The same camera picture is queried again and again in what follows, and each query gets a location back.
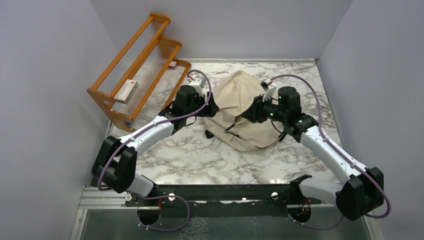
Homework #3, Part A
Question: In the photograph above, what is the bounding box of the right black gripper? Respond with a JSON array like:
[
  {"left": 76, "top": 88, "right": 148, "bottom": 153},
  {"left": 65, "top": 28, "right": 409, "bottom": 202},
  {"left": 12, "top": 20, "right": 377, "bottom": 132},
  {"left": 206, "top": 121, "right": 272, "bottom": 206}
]
[{"left": 240, "top": 93, "right": 287, "bottom": 124}]

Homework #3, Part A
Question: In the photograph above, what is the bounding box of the black metal base frame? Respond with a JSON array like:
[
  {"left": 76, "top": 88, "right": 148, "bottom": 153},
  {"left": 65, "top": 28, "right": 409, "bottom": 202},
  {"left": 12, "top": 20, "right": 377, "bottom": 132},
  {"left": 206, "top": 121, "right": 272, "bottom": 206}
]
[{"left": 77, "top": 175, "right": 374, "bottom": 220}]

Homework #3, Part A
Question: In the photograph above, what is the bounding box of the small red white card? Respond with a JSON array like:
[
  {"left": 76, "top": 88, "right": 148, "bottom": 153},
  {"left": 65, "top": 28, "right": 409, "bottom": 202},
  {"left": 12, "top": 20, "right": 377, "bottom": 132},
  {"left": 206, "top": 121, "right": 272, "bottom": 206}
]
[{"left": 168, "top": 61, "right": 177, "bottom": 69}]

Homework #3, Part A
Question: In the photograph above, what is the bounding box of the beige canvas backpack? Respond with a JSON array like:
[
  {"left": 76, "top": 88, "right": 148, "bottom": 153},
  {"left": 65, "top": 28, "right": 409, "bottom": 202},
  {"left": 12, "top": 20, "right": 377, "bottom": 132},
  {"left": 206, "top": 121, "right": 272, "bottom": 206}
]
[{"left": 204, "top": 70, "right": 285, "bottom": 152}]

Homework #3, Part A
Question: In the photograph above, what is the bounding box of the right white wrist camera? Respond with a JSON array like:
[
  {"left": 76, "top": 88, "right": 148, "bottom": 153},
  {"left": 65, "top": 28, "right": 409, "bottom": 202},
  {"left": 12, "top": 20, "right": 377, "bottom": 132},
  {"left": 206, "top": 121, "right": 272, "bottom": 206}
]
[{"left": 260, "top": 80, "right": 277, "bottom": 102}]

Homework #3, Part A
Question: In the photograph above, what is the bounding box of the white red small box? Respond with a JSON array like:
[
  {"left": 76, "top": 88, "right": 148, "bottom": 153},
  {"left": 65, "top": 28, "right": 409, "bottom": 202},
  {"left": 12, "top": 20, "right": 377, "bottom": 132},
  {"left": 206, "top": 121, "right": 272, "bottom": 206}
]
[{"left": 114, "top": 79, "right": 139, "bottom": 104}]

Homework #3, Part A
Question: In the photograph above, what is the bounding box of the orange wooden shelf rack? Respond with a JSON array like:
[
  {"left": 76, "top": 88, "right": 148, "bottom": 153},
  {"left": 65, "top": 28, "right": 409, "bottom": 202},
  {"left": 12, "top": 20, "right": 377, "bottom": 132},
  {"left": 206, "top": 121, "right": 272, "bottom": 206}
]
[{"left": 87, "top": 13, "right": 192, "bottom": 132}]

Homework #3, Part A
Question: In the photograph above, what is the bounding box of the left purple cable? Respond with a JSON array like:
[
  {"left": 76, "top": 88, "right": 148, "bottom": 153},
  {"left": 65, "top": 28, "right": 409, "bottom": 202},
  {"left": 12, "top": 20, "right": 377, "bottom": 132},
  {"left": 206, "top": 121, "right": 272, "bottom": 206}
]
[{"left": 96, "top": 68, "right": 214, "bottom": 233}]

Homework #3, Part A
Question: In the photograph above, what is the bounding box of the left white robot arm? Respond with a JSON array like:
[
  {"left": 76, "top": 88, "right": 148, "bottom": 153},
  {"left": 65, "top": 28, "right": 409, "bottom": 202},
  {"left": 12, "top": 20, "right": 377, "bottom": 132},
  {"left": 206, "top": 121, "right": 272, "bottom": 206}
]
[{"left": 91, "top": 85, "right": 219, "bottom": 206}]

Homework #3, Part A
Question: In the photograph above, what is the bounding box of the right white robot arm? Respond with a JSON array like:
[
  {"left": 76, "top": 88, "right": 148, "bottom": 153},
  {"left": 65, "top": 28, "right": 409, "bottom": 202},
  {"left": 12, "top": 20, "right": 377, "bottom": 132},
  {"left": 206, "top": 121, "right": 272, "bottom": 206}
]
[{"left": 241, "top": 87, "right": 385, "bottom": 221}]

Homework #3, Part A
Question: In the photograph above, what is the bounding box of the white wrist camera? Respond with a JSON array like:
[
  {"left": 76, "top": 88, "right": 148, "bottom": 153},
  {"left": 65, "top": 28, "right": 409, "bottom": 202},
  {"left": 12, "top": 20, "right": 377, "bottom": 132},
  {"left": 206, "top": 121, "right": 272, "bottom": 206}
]
[
  {"left": 188, "top": 76, "right": 207, "bottom": 92},
  {"left": 260, "top": 80, "right": 277, "bottom": 102}
]

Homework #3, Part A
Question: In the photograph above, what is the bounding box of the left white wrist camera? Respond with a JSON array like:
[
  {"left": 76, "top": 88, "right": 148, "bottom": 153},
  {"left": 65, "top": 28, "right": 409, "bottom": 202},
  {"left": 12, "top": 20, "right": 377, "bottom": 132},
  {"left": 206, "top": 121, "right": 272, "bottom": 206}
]
[{"left": 188, "top": 76, "right": 207, "bottom": 92}]

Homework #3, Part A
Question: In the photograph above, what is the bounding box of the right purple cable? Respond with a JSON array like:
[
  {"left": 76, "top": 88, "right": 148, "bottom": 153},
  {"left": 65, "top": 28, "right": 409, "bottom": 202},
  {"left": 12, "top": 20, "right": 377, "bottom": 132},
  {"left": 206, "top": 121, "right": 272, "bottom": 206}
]
[{"left": 261, "top": 74, "right": 392, "bottom": 231}]

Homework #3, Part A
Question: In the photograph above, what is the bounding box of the purple cable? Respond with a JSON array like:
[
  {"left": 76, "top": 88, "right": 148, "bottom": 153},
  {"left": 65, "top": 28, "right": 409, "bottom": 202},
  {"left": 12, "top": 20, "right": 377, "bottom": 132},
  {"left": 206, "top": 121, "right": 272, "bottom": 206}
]
[
  {"left": 96, "top": 68, "right": 214, "bottom": 233},
  {"left": 261, "top": 74, "right": 392, "bottom": 231}
]

